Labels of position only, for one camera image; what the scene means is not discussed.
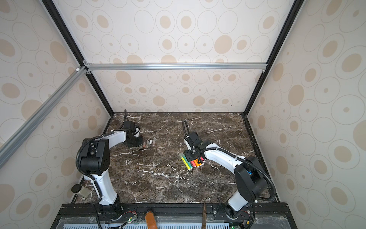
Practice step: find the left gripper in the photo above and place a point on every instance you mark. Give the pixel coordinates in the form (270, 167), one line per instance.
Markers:
(140, 143)

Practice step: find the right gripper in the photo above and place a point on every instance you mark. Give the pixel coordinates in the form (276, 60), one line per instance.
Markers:
(194, 154)

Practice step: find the green highlighter pen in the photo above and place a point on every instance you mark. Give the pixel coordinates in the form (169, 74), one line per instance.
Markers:
(187, 161)

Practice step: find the yellow highlighter pen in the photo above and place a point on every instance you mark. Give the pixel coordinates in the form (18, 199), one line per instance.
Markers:
(184, 161)

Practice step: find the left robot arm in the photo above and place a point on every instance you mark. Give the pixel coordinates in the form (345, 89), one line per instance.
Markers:
(93, 160)

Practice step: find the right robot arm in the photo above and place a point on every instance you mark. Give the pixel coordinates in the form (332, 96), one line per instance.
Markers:
(251, 180)

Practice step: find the small bottle black cap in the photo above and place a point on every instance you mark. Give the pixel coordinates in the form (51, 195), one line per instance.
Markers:
(80, 190)

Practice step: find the thin wooden stick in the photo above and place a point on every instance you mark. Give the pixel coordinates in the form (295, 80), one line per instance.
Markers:
(204, 217)

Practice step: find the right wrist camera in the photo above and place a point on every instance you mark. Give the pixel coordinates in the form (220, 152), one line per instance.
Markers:
(192, 141)

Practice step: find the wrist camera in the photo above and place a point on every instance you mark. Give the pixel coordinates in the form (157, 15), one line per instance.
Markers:
(192, 141)
(131, 128)

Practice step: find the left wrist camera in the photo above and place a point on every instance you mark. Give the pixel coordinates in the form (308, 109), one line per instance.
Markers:
(131, 128)

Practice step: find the brown handle tool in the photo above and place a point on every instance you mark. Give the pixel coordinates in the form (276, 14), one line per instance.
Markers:
(150, 220)

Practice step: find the horizontal aluminium rail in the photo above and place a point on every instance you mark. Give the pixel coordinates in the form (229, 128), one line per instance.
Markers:
(177, 66)

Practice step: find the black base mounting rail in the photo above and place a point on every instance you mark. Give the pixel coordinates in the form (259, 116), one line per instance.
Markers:
(214, 211)

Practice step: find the diagonal aluminium rail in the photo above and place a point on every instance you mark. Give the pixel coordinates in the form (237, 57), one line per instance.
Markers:
(18, 138)

